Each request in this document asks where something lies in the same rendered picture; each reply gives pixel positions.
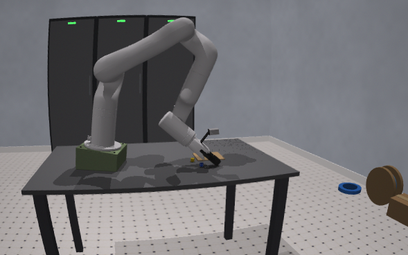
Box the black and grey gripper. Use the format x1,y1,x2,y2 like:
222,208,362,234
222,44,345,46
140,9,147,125
185,134,221,166

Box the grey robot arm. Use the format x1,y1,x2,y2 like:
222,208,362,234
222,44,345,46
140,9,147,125
84,17,218,151

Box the tan square mat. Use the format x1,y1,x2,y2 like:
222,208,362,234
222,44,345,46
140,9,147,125
193,152,225,161

